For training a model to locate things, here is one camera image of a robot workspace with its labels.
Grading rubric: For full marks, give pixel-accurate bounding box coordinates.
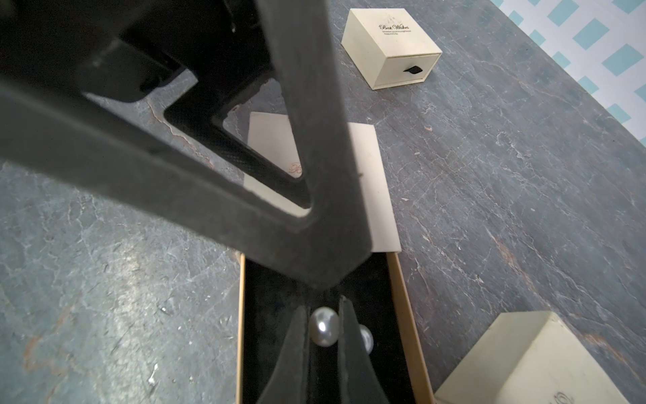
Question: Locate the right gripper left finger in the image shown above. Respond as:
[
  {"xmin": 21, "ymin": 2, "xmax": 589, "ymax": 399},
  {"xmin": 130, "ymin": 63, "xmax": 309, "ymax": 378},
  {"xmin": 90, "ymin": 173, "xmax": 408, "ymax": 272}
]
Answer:
[{"xmin": 257, "ymin": 306, "xmax": 310, "ymax": 404}]

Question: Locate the white pearl earring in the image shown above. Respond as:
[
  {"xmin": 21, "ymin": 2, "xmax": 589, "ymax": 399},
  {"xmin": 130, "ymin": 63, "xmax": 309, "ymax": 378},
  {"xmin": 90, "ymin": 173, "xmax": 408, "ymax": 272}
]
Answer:
[
  {"xmin": 359, "ymin": 324, "xmax": 374, "ymax": 355},
  {"xmin": 309, "ymin": 306, "xmax": 340, "ymax": 348}
]

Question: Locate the cream tan-drawer jewelry box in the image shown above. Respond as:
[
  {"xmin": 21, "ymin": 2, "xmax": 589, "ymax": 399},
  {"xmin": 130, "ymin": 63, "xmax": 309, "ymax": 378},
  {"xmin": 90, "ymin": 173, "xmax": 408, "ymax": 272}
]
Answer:
[{"xmin": 237, "ymin": 123, "xmax": 434, "ymax": 403}]

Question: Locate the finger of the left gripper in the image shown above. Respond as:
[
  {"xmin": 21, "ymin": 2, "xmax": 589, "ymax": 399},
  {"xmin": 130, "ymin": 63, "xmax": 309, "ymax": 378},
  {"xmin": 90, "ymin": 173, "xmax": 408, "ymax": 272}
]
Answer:
[{"xmin": 1, "ymin": 1, "xmax": 373, "ymax": 289}]

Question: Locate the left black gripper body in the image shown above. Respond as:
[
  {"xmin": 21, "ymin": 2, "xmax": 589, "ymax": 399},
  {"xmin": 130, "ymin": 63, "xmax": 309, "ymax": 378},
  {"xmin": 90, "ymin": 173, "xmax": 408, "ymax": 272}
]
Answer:
[{"xmin": 1, "ymin": 1, "xmax": 274, "ymax": 131}]

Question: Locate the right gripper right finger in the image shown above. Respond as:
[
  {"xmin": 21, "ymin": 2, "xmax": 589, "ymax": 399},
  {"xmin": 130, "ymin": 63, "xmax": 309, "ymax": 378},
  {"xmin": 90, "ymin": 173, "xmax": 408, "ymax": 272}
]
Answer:
[{"xmin": 337, "ymin": 296, "xmax": 389, "ymax": 404}]

